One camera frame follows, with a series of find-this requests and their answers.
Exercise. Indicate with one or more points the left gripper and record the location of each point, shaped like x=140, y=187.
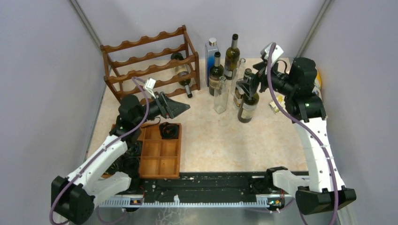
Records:
x=169, y=108

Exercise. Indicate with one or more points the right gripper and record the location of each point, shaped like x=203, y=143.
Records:
x=249, y=84

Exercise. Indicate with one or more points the green wine bottle white label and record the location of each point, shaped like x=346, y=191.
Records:
x=247, y=108

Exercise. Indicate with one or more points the green wine bottle dark label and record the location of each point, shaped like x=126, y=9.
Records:
x=182, y=71

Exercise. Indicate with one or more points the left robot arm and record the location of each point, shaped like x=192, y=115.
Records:
x=76, y=196

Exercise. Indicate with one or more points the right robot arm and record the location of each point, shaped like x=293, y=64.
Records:
x=325, y=190

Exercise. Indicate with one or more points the clear liquor bottle black cap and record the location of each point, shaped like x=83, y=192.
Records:
x=242, y=86

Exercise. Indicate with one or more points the clear tall glass bottle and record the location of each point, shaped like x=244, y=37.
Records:
x=238, y=73

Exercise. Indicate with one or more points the clear square glass bottle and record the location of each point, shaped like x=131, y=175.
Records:
x=221, y=93

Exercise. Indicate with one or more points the tall green wine bottle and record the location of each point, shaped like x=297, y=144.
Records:
x=231, y=58

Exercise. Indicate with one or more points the dark bottle brown label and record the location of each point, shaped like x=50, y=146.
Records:
x=215, y=72

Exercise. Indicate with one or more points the wooden wine rack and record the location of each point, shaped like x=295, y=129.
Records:
x=114, y=80

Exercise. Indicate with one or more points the blue square glass bottle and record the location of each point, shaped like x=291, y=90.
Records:
x=211, y=48

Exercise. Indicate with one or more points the wooden compartment tray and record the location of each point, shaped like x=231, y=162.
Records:
x=161, y=152

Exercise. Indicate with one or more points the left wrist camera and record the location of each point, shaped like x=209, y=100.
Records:
x=149, y=86

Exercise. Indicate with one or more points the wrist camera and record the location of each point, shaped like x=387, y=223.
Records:
x=149, y=86
x=275, y=55

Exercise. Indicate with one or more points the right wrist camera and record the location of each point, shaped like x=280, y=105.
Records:
x=275, y=55

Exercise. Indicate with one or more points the black cable coil tray corner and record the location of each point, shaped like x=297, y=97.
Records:
x=130, y=161

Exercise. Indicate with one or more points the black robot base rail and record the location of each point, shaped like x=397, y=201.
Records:
x=205, y=187

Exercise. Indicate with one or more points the aluminium corner frame post right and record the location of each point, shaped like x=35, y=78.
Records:
x=314, y=27

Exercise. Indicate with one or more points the aluminium corner frame post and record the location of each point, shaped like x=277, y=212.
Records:
x=314, y=27
x=85, y=22

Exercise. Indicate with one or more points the aluminium corner frame post left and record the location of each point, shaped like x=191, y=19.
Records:
x=85, y=22

